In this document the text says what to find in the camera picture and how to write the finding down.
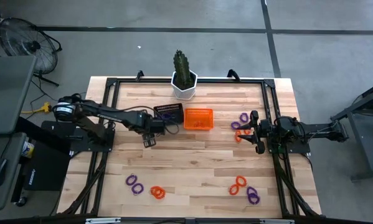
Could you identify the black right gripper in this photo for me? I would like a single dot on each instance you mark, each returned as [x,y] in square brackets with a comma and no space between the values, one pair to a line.
[263,132]

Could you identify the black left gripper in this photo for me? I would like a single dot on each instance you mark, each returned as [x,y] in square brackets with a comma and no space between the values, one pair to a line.
[157,127]

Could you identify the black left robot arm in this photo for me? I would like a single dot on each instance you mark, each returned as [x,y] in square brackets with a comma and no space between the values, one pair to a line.
[111,114]

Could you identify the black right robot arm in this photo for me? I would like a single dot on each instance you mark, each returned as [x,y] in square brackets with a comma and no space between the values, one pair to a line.
[317,130]

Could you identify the black plastic mesh basket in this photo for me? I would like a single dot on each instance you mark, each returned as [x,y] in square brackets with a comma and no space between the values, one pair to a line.
[170,109]

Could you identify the white hexagonal plant pot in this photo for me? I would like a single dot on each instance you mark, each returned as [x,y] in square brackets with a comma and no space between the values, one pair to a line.
[184,93]

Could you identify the orange plastic mesh basket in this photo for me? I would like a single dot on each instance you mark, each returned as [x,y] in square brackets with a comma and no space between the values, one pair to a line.
[205,116]

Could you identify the black table clamp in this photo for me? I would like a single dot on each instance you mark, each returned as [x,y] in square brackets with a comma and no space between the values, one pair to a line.
[139,75]
[233,74]

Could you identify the green cactus plant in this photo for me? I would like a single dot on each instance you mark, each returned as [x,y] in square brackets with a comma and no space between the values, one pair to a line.
[182,70]

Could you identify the yellow power plug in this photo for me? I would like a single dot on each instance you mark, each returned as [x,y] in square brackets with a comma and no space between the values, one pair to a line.
[45,108]

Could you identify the black equipment case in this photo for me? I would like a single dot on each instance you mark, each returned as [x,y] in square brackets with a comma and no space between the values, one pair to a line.
[49,168]

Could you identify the white wipes canister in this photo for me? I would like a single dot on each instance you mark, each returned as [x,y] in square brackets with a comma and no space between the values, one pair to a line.
[27,150]

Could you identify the black floor fan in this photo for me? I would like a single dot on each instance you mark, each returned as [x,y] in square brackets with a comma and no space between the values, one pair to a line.
[33,46]

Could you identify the grey side desk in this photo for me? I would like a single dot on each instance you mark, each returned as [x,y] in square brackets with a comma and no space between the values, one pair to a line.
[8,155]

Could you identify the grey desk top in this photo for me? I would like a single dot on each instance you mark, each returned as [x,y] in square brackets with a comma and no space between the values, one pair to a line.
[8,93]

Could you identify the black caster wheel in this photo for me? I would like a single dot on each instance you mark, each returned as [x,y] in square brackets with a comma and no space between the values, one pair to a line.
[21,201]

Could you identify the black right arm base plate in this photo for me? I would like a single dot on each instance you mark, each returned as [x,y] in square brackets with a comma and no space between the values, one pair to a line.
[298,149]

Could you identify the black aluminium table frame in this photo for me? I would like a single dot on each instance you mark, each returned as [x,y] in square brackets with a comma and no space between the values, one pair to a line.
[220,81]

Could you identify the white metal bracket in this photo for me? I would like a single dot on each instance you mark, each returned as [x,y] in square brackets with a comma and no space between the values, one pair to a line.
[102,220]
[275,221]

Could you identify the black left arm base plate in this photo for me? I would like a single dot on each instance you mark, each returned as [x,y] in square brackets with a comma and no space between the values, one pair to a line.
[52,132]

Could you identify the grey metal cart frame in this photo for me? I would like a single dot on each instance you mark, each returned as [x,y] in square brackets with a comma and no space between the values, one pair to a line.
[363,140]

